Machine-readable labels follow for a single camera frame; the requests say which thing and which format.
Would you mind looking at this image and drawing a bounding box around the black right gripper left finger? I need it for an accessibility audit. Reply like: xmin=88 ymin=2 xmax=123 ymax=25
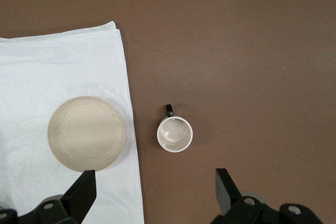
xmin=0 ymin=169 xmax=98 ymax=224

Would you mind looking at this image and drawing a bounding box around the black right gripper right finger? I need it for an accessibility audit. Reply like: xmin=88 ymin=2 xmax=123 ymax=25
xmin=209 ymin=168 xmax=323 ymax=224

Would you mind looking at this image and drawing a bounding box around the white mug black handle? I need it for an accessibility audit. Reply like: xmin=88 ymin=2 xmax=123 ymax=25
xmin=156 ymin=104 xmax=194 ymax=154

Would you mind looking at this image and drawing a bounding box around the beige gray round plate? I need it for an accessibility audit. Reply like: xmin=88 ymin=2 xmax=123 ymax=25
xmin=47 ymin=95 xmax=128 ymax=174

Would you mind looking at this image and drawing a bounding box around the white square cloth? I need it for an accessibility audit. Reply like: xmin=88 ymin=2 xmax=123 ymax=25
xmin=0 ymin=20 xmax=145 ymax=224

